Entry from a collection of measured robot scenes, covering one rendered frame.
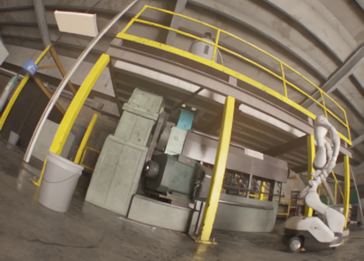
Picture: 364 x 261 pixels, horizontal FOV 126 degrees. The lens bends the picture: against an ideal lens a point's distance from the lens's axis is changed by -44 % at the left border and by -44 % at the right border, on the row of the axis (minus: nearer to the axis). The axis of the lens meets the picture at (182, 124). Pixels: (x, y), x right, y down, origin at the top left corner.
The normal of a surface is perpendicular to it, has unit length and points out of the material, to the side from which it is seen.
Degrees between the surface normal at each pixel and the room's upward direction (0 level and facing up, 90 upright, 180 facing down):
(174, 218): 90
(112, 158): 90
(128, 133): 90
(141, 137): 90
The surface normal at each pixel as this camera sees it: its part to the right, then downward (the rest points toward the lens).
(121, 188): 0.23, -0.36
